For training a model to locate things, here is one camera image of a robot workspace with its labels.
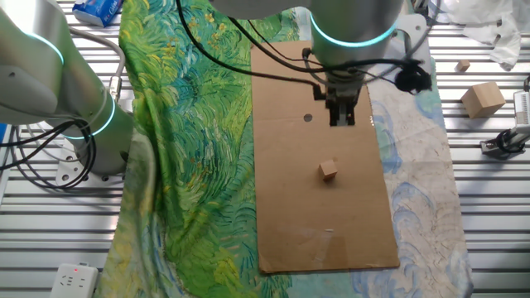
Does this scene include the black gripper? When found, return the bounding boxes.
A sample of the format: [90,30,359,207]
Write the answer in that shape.
[325,76,362,127]

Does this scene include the small wooden cube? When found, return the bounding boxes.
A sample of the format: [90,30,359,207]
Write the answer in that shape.
[318,159,339,181]

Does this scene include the brown cardboard sheet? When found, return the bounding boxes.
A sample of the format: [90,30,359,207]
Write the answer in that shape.
[250,40,401,274]

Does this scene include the large wooden cube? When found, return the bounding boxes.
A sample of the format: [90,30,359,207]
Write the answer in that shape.
[460,80,507,120]

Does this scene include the painted landscape print cloth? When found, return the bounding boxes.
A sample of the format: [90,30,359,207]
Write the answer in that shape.
[94,0,475,298]

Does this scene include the white plastic bag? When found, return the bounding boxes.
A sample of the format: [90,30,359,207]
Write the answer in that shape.
[430,0,523,71]

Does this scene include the blue tissue pack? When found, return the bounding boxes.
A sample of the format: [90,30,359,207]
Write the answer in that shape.
[72,0,124,28]

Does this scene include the white power strip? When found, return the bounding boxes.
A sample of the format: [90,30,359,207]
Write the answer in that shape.
[49,262,100,298]

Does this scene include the thick black gripper cable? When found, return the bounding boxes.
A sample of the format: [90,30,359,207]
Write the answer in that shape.
[176,0,328,101]

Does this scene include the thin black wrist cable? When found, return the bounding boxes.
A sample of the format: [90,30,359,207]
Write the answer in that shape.
[227,16,422,86]

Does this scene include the black coiled cable bundle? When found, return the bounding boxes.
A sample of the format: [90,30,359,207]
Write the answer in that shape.
[394,60,433,94]

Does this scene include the wrist camera mounting bracket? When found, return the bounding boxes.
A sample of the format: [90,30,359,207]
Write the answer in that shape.
[395,12,432,59]

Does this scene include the grey base cable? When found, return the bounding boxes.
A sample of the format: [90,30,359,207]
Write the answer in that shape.
[68,26,128,104]

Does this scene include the black base cable loop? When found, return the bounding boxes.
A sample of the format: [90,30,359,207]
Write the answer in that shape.
[0,118,99,191]

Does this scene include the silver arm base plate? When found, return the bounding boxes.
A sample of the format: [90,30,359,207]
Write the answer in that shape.
[55,138,128,188]

